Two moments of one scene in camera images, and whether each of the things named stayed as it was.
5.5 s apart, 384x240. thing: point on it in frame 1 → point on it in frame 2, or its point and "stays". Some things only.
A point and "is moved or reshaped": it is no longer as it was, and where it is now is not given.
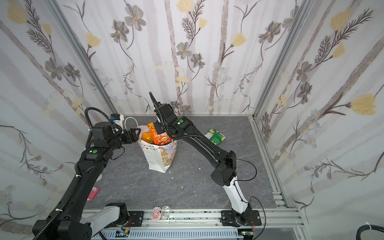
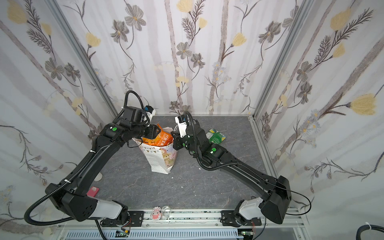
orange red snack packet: (160, 139) is moved or reshaped
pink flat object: (93, 194) stays
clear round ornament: (165, 211) stays
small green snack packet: (215, 136) stays
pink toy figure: (156, 214) stays
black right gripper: (163, 111) → (177, 144)
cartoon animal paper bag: (160, 157) stays
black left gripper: (134, 137) → (153, 133)
